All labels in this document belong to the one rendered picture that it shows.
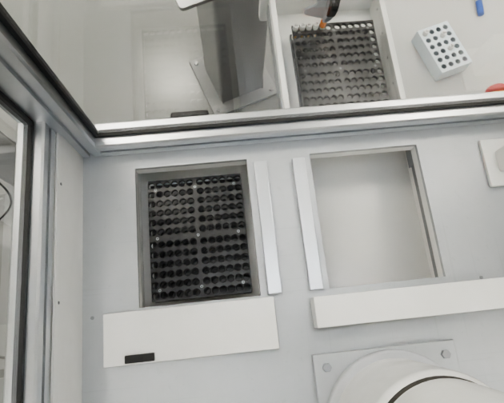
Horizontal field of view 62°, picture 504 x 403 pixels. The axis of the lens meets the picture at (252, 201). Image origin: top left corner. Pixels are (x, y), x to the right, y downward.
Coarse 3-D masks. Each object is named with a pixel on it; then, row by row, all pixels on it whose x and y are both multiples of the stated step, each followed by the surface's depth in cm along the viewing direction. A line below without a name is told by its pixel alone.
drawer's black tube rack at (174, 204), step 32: (160, 192) 79; (192, 192) 81; (224, 192) 79; (160, 224) 80; (192, 224) 77; (224, 224) 78; (160, 256) 78; (192, 256) 75; (224, 256) 75; (160, 288) 74; (192, 288) 74; (224, 288) 77
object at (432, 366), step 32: (352, 352) 66; (384, 352) 65; (416, 352) 66; (448, 352) 66; (320, 384) 65; (352, 384) 61; (384, 384) 52; (416, 384) 49; (448, 384) 45; (480, 384) 50
